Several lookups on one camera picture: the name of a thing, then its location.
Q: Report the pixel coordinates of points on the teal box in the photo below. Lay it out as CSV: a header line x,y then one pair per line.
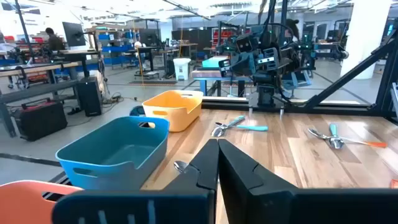
x,y
214,62

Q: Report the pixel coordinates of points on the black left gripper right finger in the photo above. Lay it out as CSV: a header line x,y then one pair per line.
x,y
264,202

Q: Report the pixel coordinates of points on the white building column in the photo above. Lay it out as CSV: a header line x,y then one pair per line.
x,y
363,37

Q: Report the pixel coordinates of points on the blue legged wooden table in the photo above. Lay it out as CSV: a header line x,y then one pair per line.
x,y
205,74

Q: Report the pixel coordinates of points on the black red equipment case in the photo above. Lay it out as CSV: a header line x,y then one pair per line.
x,y
40,121

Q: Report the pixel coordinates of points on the white trash bin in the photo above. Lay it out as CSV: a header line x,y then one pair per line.
x,y
182,70

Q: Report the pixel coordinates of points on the yellow plastic bin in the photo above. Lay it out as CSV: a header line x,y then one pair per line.
x,y
177,118

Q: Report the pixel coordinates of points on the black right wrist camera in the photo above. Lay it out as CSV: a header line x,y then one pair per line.
x,y
245,43

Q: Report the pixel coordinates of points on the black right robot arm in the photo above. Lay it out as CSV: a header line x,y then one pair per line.
x,y
267,93

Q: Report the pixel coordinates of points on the black computer tower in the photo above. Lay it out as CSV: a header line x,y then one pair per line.
x,y
89,96

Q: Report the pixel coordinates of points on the black computer monitor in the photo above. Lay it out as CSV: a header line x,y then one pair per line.
x,y
148,37
73,34

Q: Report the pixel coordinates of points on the wooden top workbench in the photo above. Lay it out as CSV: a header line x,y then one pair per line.
x,y
18,71

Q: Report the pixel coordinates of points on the orange plastic bin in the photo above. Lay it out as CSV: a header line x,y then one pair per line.
x,y
21,202

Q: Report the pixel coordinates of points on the black aluminium mounting frame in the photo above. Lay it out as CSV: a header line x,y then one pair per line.
x,y
342,80

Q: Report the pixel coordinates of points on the blue storage shelf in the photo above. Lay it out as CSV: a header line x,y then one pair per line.
x,y
116,49

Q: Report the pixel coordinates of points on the teal plastic bin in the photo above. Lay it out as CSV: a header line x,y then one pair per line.
x,y
93,177

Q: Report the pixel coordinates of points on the teal white marbled spoon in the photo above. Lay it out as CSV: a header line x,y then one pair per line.
x,y
179,165
217,131

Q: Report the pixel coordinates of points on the black office desk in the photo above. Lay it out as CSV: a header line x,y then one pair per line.
x,y
74,53

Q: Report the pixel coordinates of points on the person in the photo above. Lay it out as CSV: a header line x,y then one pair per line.
x,y
54,42

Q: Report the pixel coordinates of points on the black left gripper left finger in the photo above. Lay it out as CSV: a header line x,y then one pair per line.
x,y
186,202

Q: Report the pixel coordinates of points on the dark blue round object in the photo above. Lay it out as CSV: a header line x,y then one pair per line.
x,y
136,111

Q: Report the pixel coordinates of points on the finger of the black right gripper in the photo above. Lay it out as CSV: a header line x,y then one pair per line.
x,y
267,59
225,68

